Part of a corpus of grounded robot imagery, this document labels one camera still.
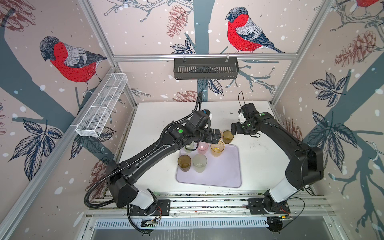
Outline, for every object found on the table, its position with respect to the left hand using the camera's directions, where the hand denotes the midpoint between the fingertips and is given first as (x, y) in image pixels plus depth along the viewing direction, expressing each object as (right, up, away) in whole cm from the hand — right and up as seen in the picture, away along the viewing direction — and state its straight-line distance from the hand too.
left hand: (214, 135), depth 71 cm
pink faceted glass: (-5, -11, +22) cm, 25 cm away
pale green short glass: (-11, -4, -8) cm, 15 cm away
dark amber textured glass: (+12, -5, +25) cm, 28 cm away
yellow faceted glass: (+4, -12, +22) cm, 25 cm away
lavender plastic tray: (+8, -23, +15) cm, 29 cm away
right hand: (+16, 0, +17) cm, 23 cm away
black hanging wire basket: (-2, +43, +33) cm, 54 cm away
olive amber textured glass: (-16, -17, +14) cm, 27 cm away
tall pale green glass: (-7, -18, +15) cm, 24 cm away
